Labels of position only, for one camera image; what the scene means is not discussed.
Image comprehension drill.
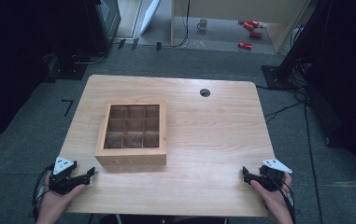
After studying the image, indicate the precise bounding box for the black stand base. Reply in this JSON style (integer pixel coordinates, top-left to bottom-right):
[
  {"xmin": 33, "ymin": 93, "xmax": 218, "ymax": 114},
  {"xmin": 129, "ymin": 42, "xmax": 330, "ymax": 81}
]
[
  {"xmin": 46, "ymin": 57, "xmax": 90, "ymax": 81},
  {"xmin": 261, "ymin": 63, "xmax": 298, "ymax": 91}
]

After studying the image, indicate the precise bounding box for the person's right hand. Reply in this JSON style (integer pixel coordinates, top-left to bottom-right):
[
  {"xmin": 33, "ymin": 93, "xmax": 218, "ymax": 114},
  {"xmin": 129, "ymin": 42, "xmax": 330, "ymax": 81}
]
[{"xmin": 249, "ymin": 173, "xmax": 295, "ymax": 224}]

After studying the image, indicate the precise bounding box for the black hanging cable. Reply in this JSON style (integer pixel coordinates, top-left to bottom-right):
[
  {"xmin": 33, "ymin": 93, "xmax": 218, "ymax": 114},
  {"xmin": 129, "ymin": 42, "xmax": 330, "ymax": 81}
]
[{"xmin": 161, "ymin": 0, "xmax": 191, "ymax": 49}]

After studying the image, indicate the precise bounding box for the dark curtain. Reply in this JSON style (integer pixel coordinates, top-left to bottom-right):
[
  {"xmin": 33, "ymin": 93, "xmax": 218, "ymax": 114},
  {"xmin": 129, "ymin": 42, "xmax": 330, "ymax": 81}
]
[
  {"xmin": 0, "ymin": 0, "xmax": 88, "ymax": 148},
  {"xmin": 286, "ymin": 0, "xmax": 356, "ymax": 180}
]

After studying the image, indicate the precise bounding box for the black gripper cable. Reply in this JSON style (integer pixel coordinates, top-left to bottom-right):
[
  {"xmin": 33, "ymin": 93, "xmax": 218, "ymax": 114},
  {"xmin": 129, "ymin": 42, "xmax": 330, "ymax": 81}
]
[
  {"xmin": 31, "ymin": 163, "xmax": 56, "ymax": 220},
  {"xmin": 267, "ymin": 172, "xmax": 297, "ymax": 224}
]

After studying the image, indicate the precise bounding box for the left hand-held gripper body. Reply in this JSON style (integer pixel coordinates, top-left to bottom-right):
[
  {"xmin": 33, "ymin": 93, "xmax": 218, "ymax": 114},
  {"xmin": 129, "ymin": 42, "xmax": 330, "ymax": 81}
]
[{"xmin": 48, "ymin": 156, "xmax": 80, "ymax": 196}]

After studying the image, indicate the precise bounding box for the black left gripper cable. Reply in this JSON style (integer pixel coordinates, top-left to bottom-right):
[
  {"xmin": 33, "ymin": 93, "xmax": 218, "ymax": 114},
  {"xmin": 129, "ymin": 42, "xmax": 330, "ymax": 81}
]
[{"xmin": 31, "ymin": 163, "xmax": 56, "ymax": 220}]

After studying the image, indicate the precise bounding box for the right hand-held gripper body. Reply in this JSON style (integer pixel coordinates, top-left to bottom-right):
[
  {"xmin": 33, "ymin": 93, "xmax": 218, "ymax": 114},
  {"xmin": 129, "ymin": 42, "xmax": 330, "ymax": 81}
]
[{"xmin": 257, "ymin": 158, "xmax": 293, "ymax": 192}]

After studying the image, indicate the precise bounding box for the person's left hand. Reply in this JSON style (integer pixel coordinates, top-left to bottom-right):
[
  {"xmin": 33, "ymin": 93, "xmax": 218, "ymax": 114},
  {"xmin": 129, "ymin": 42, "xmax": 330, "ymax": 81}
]
[{"xmin": 36, "ymin": 172, "xmax": 87, "ymax": 224}]

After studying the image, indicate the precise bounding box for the long black floor cable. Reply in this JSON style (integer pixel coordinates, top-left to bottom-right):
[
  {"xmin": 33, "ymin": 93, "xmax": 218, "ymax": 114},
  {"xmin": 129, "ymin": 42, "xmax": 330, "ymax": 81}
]
[{"xmin": 302, "ymin": 101, "xmax": 324, "ymax": 224}]

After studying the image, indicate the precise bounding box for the wooden compartment box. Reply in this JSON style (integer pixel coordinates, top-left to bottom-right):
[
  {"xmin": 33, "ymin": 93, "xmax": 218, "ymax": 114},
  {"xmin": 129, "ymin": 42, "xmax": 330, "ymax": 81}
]
[{"xmin": 93, "ymin": 99, "xmax": 168, "ymax": 167}]

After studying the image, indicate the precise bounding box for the grey mug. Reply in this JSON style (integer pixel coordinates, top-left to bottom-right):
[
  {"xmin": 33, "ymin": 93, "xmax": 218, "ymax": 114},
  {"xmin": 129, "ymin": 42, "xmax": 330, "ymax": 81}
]
[{"xmin": 196, "ymin": 18, "xmax": 209, "ymax": 32}]

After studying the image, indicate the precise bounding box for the white board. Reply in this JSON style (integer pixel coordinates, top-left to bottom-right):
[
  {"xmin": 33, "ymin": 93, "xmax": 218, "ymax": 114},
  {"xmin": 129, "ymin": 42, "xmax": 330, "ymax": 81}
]
[{"xmin": 139, "ymin": 0, "xmax": 162, "ymax": 35}]

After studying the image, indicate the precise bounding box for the black equipment cabinet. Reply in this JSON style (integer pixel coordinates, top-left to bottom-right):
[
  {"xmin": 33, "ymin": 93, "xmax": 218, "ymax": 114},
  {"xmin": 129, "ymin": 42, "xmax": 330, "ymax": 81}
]
[{"xmin": 83, "ymin": 0, "xmax": 122, "ymax": 55}]

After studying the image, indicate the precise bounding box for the person's dark clothing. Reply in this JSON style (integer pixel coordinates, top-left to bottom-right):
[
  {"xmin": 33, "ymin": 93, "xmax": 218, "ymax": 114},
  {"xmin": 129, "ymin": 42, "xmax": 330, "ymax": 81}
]
[{"xmin": 98, "ymin": 214, "xmax": 230, "ymax": 224}]

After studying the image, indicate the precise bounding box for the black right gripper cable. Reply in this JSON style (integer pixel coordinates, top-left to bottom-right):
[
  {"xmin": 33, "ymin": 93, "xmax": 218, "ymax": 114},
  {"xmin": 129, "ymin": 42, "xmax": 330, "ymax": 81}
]
[{"xmin": 267, "ymin": 172, "xmax": 297, "ymax": 224}]

